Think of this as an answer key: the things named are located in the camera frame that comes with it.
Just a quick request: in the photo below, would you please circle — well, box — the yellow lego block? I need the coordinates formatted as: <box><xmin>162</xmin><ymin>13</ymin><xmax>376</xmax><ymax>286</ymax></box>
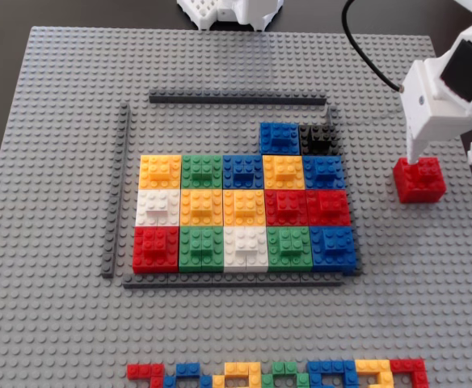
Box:
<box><xmin>222</xmin><ymin>188</ymin><xmax>267</xmax><ymax>227</ymax></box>
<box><xmin>139</xmin><ymin>155</ymin><xmax>183</xmax><ymax>190</ymax></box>
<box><xmin>262</xmin><ymin>154</ymin><xmax>306</xmax><ymax>190</ymax></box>
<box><xmin>179</xmin><ymin>188</ymin><xmax>225</xmax><ymax>227</ymax></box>

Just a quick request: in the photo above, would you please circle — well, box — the black cable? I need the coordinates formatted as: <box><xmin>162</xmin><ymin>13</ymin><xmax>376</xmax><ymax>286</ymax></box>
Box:
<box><xmin>340</xmin><ymin>0</ymin><xmax>406</xmax><ymax>93</ymax></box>

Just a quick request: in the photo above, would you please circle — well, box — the red lego cube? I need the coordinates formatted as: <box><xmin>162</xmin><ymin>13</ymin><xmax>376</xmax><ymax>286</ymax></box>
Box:
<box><xmin>393</xmin><ymin>156</ymin><xmax>447</xmax><ymax>205</ymax></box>

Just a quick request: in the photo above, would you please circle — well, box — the black lego block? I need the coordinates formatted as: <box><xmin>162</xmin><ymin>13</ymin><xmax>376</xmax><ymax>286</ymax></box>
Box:
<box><xmin>299</xmin><ymin>124</ymin><xmax>342</xmax><ymax>157</ymax></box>

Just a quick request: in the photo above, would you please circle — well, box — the green lego letter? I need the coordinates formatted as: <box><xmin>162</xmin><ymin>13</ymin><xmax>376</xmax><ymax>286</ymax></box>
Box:
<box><xmin>260</xmin><ymin>361</ymin><xmax>310</xmax><ymax>388</ymax></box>

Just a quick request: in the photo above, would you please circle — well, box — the grey lego baseplate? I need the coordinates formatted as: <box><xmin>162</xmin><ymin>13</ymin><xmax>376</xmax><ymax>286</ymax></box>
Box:
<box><xmin>0</xmin><ymin>26</ymin><xmax>472</xmax><ymax>388</ymax></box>

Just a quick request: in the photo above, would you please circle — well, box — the blue lego block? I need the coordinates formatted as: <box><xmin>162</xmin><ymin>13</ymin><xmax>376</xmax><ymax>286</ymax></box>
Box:
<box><xmin>309</xmin><ymin>225</ymin><xmax>359</xmax><ymax>272</ymax></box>
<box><xmin>259</xmin><ymin>122</ymin><xmax>301</xmax><ymax>156</ymax></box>
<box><xmin>302</xmin><ymin>155</ymin><xmax>348</xmax><ymax>191</ymax></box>
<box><xmin>221</xmin><ymin>154</ymin><xmax>264</xmax><ymax>190</ymax></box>

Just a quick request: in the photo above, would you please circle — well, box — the red lego letter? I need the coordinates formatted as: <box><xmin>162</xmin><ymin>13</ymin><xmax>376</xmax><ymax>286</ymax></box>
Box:
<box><xmin>126</xmin><ymin>363</ymin><xmax>166</xmax><ymax>388</ymax></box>
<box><xmin>389</xmin><ymin>358</ymin><xmax>430</xmax><ymax>388</ymax></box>

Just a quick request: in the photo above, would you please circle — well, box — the yellow lego letter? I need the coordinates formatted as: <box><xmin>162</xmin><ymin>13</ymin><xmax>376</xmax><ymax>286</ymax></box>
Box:
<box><xmin>355</xmin><ymin>359</ymin><xmax>394</xmax><ymax>388</ymax></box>
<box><xmin>213</xmin><ymin>361</ymin><xmax>262</xmax><ymax>388</ymax></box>

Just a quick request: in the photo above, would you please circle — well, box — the blue lego letter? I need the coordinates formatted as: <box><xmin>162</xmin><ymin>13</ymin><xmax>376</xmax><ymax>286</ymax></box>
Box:
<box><xmin>162</xmin><ymin>362</ymin><xmax>214</xmax><ymax>388</ymax></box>
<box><xmin>307</xmin><ymin>359</ymin><xmax>358</xmax><ymax>388</ymax></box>

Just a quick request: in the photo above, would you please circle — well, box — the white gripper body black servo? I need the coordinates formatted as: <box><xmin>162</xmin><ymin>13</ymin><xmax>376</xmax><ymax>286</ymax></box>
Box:
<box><xmin>400</xmin><ymin>19</ymin><xmax>472</xmax><ymax>141</ymax></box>

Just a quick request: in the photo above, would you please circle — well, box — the red lego block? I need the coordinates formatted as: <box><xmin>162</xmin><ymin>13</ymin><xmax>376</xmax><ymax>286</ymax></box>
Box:
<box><xmin>264</xmin><ymin>188</ymin><xmax>309</xmax><ymax>227</ymax></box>
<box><xmin>132</xmin><ymin>226</ymin><xmax>180</xmax><ymax>274</ymax></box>
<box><xmin>306</xmin><ymin>188</ymin><xmax>352</xmax><ymax>227</ymax></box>

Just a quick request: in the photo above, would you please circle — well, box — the green lego block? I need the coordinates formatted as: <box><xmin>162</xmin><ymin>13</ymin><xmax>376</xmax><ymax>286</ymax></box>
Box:
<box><xmin>178</xmin><ymin>226</ymin><xmax>225</xmax><ymax>274</ymax></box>
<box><xmin>181</xmin><ymin>154</ymin><xmax>224</xmax><ymax>190</ymax></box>
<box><xmin>267</xmin><ymin>226</ymin><xmax>313</xmax><ymax>272</ymax></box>

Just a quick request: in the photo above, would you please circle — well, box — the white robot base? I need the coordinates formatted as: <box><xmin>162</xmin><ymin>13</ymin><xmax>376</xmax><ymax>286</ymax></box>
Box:
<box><xmin>176</xmin><ymin>0</ymin><xmax>284</xmax><ymax>32</ymax></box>

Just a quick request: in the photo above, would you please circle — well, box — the white lego block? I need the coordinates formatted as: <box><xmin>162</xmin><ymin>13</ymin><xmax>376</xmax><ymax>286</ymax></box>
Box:
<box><xmin>135</xmin><ymin>188</ymin><xmax>182</xmax><ymax>227</ymax></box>
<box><xmin>222</xmin><ymin>225</ymin><xmax>269</xmax><ymax>274</ymax></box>

